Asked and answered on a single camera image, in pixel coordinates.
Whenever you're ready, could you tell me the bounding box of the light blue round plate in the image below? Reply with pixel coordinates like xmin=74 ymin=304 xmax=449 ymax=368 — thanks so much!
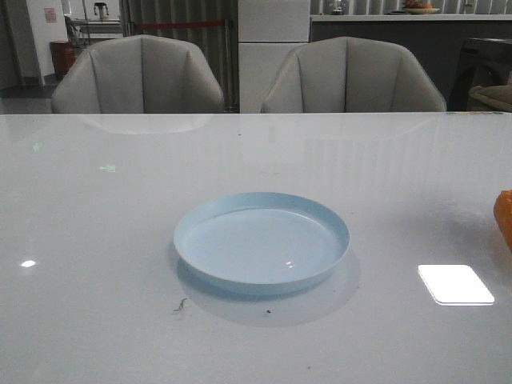
xmin=174 ymin=192 xmax=350 ymax=295

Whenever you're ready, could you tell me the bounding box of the orange toy corn cob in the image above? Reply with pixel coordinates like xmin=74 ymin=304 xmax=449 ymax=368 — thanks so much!
xmin=494 ymin=190 xmax=512 ymax=250

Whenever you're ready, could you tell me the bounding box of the grey right upholstered chair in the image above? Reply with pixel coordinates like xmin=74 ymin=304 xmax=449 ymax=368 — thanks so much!
xmin=261 ymin=37 xmax=446 ymax=114

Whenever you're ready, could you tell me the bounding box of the grey upholstered chair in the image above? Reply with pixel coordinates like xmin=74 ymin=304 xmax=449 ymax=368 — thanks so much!
xmin=261 ymin=37 xmax=446 ymax=114
xmin=51 ymin=34 xmax=224 ymax=114

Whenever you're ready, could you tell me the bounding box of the grey folding partition curtain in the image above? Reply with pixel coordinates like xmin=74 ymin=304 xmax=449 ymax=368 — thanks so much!
xmin=119 ymin=0 xmax=239 ymax=112

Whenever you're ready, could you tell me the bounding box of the white refrigerator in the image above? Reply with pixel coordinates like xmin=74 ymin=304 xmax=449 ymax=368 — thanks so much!
xmin=238 ymin=0 xmax=310 ymax=114

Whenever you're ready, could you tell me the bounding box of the grey left upholstered chair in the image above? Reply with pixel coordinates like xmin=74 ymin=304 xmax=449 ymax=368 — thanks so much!
xmin=51 ymin=34 xmax=224 ymax=114

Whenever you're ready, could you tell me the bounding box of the red barrier belt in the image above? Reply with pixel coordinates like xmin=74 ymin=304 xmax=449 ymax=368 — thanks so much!
xmin=134 ymin=19 xmax=231 ymax=30

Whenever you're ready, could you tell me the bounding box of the red trash bin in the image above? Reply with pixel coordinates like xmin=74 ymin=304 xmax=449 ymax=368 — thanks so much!
xmin=50 ymin=41 xmax=76 ymax=80

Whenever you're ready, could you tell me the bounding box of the metal trolley in background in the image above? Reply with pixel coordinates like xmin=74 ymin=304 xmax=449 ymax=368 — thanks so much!
xmin=62 ymin=0 xmax=123 ymax=48

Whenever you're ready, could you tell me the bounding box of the dark grey kitchen counter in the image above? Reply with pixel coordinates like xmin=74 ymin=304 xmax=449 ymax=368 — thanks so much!
xmin=310 ymin=14 xmax=511 ymax=102

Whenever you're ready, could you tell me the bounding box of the fruit bowl on counter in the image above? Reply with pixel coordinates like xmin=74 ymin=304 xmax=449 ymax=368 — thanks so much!
xmin=402 ymin=0 xmax=439 ymax=14

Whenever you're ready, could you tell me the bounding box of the dark side table right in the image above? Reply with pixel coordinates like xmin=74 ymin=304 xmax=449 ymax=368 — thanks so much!
xmin=447 ymin=38 xmax=511 ymax=111

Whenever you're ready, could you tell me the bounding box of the beige cushion at right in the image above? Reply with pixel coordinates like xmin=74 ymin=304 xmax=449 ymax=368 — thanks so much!
xmin=469 ymin=84 xmax=511 ymax=112

